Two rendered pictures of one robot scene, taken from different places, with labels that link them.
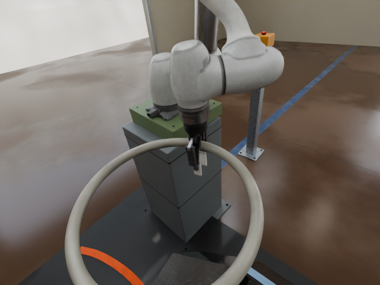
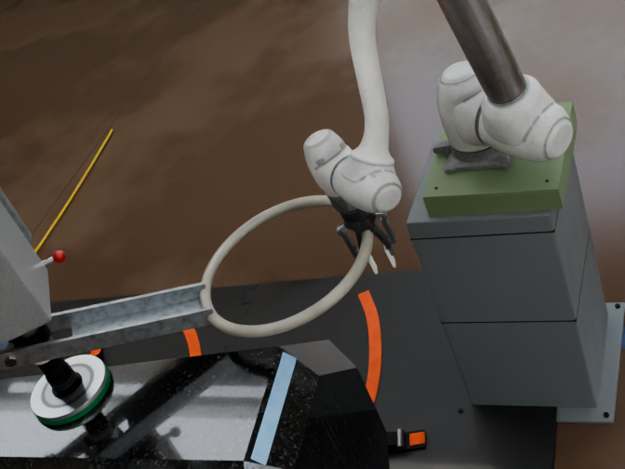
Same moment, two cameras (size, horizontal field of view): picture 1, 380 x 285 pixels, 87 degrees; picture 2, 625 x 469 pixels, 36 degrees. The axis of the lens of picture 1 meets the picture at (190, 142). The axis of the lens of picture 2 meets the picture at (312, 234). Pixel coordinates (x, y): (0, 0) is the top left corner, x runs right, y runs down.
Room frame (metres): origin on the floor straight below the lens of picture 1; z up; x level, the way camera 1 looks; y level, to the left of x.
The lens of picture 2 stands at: (-0.11, -1.87, 2.43)
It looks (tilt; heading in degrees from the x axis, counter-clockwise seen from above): 36 degrees down; 74
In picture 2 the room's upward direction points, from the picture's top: 24 degrees counter-clockwise
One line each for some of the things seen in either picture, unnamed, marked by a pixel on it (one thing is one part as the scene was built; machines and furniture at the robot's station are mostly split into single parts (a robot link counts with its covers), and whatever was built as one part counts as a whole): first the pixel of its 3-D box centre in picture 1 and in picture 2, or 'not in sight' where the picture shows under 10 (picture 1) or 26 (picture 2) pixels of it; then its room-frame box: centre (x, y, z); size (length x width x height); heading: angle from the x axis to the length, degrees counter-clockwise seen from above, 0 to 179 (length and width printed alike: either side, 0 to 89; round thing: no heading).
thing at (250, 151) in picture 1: (256, 103); not in sight; (1.56, -0.61, 0.54); 0.20 x 0.20 x 1.09; 46
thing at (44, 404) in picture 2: not in sight; (68, 386); (-0.29, 0.24, 0.86); 0.21 x 0.21 x 0.01
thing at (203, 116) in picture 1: (194, 109); (347, 194); (0.53, -0.02, 1.09); 0.09 x 0.09 x 0.06
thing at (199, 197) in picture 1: (180, 172); (516, 274); (0.98, 0.09, 0.40); 0.50 x 0.50 x 0.80; 42
